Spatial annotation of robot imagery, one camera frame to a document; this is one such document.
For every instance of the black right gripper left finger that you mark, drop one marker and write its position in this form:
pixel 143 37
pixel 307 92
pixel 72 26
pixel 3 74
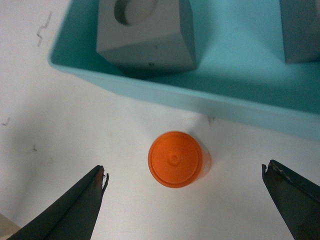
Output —
pixel 72 216

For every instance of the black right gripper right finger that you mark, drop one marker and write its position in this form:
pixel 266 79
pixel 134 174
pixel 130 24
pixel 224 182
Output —
pixel 296 198

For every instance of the orange cylinder part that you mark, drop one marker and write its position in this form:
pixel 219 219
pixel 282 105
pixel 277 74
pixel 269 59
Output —
pixel 177 159

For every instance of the gray block with square hole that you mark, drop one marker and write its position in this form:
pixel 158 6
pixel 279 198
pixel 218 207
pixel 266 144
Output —
pixel 300 21

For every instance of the gray block with round hole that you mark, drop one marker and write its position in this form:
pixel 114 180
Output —
pixel 146 38

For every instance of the light blue plastic box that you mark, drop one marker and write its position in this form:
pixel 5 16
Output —
pixel 241 76

